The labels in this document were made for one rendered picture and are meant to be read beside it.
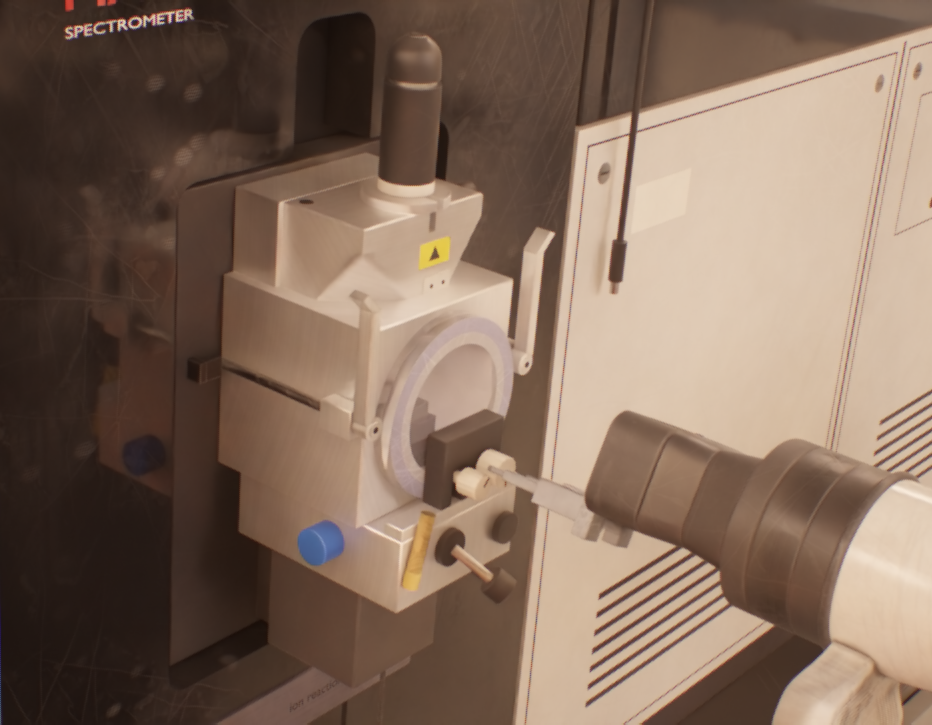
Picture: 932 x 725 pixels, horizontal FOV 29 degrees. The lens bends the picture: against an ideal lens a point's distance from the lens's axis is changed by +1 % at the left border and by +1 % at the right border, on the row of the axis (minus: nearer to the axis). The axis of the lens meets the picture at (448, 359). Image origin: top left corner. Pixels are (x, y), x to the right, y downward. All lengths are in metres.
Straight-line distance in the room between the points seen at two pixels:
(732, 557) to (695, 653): 0.63
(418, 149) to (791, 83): 0.46
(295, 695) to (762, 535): 0.33
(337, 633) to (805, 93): 0.53
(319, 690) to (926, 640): 0.38
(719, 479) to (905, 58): 0.66
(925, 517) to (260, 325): 0.30
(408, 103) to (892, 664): 0.31
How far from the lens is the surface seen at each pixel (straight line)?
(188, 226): 0.79
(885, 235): 1.40
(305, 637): 0.89
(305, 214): 0.78
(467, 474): 0.80
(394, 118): 0.78
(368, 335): 0.75
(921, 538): 0.70
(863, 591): 0.70
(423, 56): 0.78
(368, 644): 0.87
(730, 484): 0.73
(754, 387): 1.28
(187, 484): 0.85
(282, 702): 0.95
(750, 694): 1.50
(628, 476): 0.74
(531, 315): 0.84
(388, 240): 0.78
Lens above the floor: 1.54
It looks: 23 degrees down
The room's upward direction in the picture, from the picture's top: 5 degrees clockwise
